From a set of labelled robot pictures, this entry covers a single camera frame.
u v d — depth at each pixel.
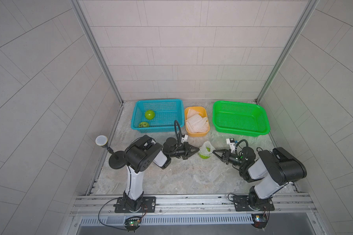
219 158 0.79
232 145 0.81
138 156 0.50
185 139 0.85
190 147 0.81
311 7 0.71
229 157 0.75
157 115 1.08
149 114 1.02
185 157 0.80
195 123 0.96
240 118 1.06
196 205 0.72
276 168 0.46
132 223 0.64
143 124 0.94
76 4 0.70
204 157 0.83
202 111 1.03
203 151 0.80
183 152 0.78
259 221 0.68
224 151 0.79
